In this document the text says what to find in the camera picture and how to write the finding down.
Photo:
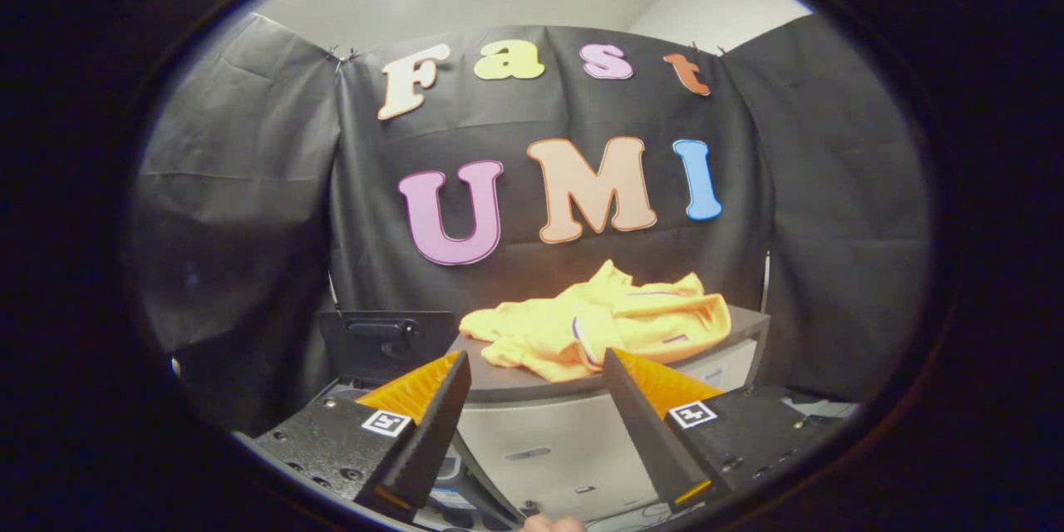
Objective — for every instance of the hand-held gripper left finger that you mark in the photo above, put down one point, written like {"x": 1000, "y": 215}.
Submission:
{"x": 432, "y": 432}

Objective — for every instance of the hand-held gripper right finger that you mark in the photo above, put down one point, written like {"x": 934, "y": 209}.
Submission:
{"x": 644, "y": 432}

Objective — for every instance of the grey washing machine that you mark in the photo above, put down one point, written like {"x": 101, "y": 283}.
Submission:
{"x": 449, "y": 507}

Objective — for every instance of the orange garment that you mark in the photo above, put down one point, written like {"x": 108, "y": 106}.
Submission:
{"x": 632, "y": 324}

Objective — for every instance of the black backdrop cloth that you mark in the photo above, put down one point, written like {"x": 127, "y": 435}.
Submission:
{"x": 249, "y": 183}

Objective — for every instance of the beige cabinet with dark frame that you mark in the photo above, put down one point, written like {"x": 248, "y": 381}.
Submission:
{"x": 540, "y": 432}

